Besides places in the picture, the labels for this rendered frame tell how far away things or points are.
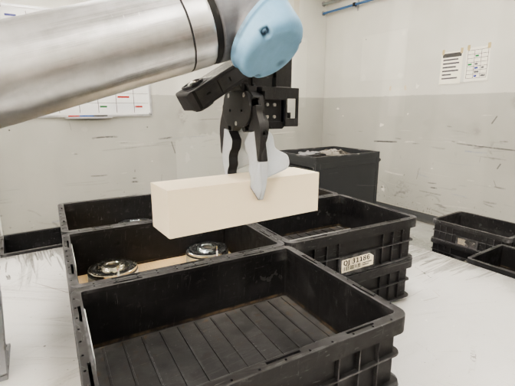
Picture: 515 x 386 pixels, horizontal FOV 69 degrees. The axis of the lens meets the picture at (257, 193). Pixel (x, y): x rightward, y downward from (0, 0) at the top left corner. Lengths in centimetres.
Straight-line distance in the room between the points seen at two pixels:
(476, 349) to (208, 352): 59
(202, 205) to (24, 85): 24
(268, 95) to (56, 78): 27
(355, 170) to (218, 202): 216
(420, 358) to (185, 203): 62
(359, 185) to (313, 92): 267
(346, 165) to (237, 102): 205
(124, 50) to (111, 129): 360
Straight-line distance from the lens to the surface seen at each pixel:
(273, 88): 51
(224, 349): 64
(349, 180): 258
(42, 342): 100
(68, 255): 80
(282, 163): 52
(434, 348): 94
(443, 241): 230
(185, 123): 416
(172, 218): 46
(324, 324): 71
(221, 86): 48
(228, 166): 55
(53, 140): 386
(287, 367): 45
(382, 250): 98
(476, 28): 414
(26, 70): 33
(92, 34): 33
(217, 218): 49
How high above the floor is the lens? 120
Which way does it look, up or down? 13 degrees down
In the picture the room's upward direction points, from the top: straight up
